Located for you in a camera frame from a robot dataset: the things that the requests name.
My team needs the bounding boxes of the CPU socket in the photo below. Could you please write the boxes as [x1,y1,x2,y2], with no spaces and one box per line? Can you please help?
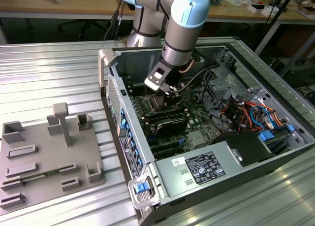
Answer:
[147,96,163,113]

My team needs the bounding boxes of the black RAM slot bank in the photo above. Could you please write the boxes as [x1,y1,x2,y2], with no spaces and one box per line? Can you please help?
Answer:
[126,74,148,97]
[144,107,189,125]

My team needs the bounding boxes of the silver perforated drive cage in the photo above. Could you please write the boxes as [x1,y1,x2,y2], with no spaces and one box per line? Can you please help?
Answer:
[200,65,248,113]

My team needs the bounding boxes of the green motherboard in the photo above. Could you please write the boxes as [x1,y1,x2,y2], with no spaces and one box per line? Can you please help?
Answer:
[127,75,237,160]

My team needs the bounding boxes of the black graphics card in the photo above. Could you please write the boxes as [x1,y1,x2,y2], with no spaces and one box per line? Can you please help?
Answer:
[155,119,188,137]

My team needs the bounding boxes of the open grey PC case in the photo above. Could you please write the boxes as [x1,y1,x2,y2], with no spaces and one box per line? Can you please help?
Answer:
[97,42,315,226]

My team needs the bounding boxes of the silver chipset heatsink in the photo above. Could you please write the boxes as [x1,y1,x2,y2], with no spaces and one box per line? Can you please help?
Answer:
[188,131,207,148]

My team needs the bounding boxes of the grey power supply unit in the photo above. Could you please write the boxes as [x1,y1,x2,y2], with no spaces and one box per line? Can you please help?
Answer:
[155,141,247,197]

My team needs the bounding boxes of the black chair base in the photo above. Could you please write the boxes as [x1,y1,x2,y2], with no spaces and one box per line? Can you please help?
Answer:
[58,19,109,39]

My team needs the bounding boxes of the white box with black inlay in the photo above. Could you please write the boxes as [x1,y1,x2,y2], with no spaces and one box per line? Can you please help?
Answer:
[248,3,271,16]

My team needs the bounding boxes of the blue case latch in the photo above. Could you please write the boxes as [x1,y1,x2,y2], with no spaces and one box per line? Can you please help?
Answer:
[134,183,150,194]

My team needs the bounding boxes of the black equipment box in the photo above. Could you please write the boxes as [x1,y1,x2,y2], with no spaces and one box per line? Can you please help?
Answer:
[280,61,315,89]

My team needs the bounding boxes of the wooden desk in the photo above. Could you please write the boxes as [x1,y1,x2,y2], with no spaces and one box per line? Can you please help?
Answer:
[0,0,315,24]

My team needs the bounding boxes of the grey parts rack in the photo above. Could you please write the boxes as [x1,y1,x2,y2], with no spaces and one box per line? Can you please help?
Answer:
[0,102,107,212]

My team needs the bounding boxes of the green RAM stick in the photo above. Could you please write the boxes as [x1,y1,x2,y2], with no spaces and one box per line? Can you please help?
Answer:
[21,169,61,181]

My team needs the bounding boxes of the brown ribbed cable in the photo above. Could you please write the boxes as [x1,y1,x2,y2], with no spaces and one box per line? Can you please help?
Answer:
[179,59,195,74]

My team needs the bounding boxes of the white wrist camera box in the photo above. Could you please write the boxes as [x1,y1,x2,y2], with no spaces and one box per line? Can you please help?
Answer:
[144,60,173,92]

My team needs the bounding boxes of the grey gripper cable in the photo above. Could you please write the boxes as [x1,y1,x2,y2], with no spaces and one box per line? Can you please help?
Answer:
[176,61,221,93]

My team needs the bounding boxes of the red and yellow wires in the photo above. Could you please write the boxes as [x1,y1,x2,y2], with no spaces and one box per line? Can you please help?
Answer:
[220,101,250,119]

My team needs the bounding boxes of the black hanging cables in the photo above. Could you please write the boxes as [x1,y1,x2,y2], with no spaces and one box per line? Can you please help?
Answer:
[103,0,128,41]

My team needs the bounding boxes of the blue wire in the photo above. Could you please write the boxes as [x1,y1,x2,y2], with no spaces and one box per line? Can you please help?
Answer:
[250,105,274,131]

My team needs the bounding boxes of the orange wire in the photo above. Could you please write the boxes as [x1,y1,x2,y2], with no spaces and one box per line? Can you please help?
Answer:
[267,109,288,126]

